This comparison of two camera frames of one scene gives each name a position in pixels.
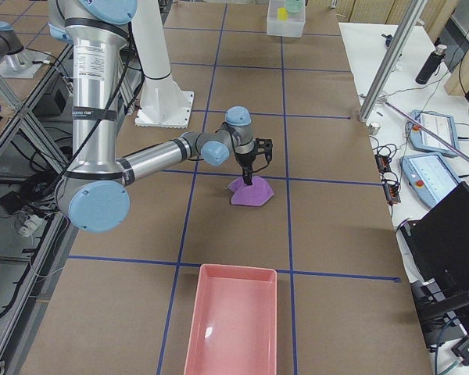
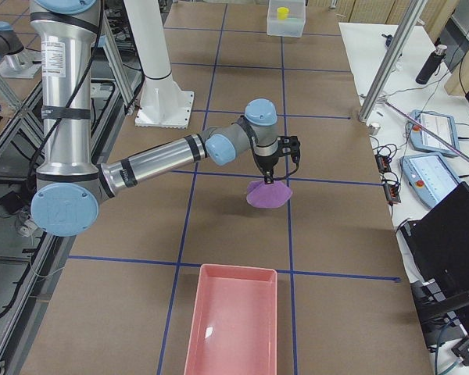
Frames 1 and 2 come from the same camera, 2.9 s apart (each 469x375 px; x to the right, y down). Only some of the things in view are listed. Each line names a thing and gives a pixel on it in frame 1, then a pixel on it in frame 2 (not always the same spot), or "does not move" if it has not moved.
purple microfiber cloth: [255, 194] → [267, 195]
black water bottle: [431, 65] does not move
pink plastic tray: [233, 328] does not move
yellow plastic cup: [282, 14] does not move
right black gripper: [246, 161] → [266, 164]
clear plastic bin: [286, 18] does not move
